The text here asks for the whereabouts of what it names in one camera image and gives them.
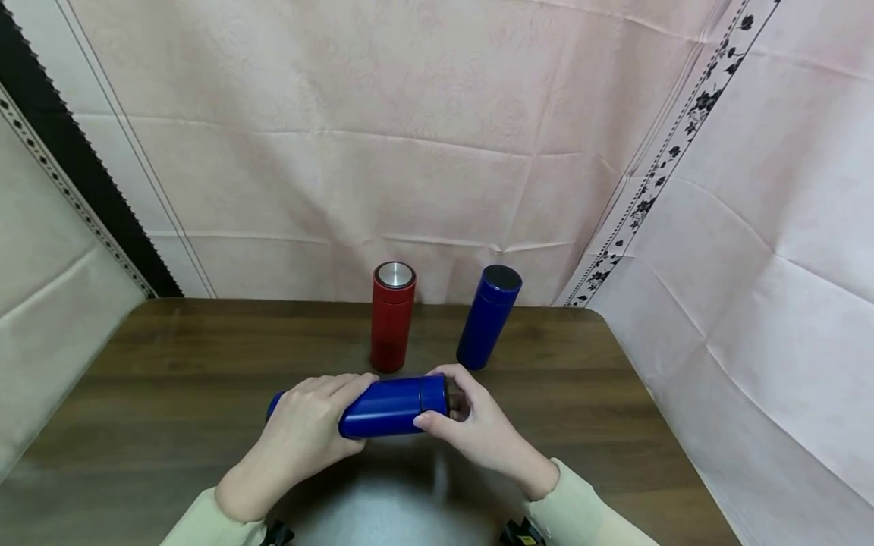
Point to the person's right hand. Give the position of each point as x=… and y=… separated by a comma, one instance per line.
x=486, y=428

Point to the person's right fingers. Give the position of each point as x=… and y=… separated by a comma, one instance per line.
x=459, y=404

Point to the person's left index finger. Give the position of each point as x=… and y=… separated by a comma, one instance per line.
x=353, y=390

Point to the person's left thumb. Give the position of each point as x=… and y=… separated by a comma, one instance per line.
x=354, y=447

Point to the person's right index finger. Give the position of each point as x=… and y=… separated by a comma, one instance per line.
x=459, y=374

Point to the person's right forearm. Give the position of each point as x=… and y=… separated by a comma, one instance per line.
x=580, y=506

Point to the red thermos bottle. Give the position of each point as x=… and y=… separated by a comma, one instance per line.
x=392, y=324

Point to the person's right thumb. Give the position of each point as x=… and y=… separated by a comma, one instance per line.
x=438, y=425

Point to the blue thermos bottle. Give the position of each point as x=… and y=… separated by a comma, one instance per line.
x=487, y=322
x=389, y=408

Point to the person's left fingers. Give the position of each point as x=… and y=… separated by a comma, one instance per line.
x=319, y=384

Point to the person's left hand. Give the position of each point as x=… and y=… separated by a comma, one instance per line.
x=306, y=426

